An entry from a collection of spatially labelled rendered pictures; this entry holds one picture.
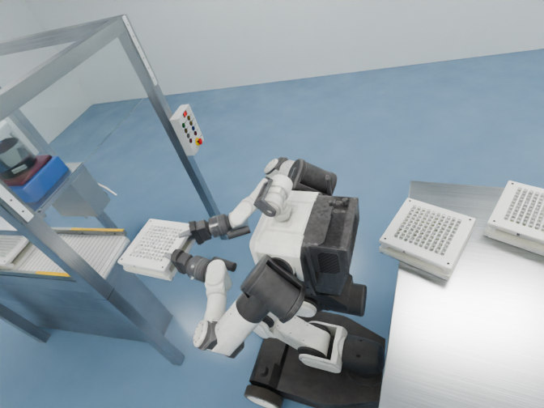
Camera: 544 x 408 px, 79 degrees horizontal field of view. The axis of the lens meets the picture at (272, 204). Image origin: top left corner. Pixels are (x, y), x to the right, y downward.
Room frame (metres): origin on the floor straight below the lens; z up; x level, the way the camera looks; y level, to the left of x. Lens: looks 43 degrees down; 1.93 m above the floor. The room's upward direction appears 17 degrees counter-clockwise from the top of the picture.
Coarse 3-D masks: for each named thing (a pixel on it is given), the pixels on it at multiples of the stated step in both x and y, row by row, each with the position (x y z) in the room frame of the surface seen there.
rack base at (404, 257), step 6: (384, 252) 0.68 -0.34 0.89; (390, 252) 0.67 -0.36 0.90; (396, 252) 0.66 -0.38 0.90; (396, 258) 0.65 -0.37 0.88; (402, 258) 0.63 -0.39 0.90; (408, 258) 0.62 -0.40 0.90; (414, 258) 0.61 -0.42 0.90; (414, 264) 0.60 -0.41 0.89; (420, 264) 0.59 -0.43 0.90; (426, 264) 0.58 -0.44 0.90; (456, 264) 0.55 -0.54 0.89; (426, 270) 0.57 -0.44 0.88; (432, 270) 0.55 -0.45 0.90; (438, 270) 0.54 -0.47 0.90; (438, 276) 0.54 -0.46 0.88; (444, 276) 0.52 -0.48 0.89; (450, 276) 0.52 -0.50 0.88
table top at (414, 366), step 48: (432, 192) 0.90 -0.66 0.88; (480, 192) 0.83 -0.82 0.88; (480, 240) 0.62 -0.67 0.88; (432, 288) 0.50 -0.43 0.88; (480, 288) 0.46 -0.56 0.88; (528, 288) 0.41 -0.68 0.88; (432, 336) 0.36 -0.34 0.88; (480, 336) 0.32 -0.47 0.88; (528, 336) 0.29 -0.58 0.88; (384, 384) 0.28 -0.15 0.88; (432, 384) 0.25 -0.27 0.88; (480, 384) 0.21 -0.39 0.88; (528, 384) 0.18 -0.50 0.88
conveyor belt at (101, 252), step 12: (72, 240) 1.35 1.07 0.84; (84, 240) 1.32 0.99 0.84; (96, 240) 1.29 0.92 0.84; (108, 240) 1.27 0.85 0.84; (120, 240) 1.24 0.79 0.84; (36, 252) 1.35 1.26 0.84; (84, 252) 1.24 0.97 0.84; (96, 252) 1.21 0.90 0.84; (108, 252) 1.19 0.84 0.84; (120, 252) 1.18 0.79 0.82; (24, 264) 1.29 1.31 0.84; (36, 264) 1.26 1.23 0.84; (48, 264) 1.23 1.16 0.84; (96, 264) 1.13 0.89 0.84; (108, 264) 1.11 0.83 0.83
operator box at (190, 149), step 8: (184, 104) 1.95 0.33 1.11; (176, 112) 1.88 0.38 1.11; (192, 112) 1.94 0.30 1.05; (176, 120) 1.79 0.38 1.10; (184, 120) 1.83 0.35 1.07; (176, 128) 1.80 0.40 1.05; (184, 128) 1.80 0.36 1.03; (184, 136) 1.79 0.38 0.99; (192, 136) 1.84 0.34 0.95; (184, 144) 1.80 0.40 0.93; (192, 144) 1.81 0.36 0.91; (192, 152) 1.79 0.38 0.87
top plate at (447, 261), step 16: (416, 208) 0.79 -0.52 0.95; (432, 208) 0.77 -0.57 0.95; (400, 224) 0.74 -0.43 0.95; (464, 224) 0.66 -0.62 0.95; (384, 240) 0.69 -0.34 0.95; (400, 240) 0.67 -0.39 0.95; (432, 240) 0.63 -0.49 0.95; (464, 240) 0.60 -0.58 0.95; (416, 256) 0.60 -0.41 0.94; (432, 256) 0.58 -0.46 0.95; (448, 256) 0.56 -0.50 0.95
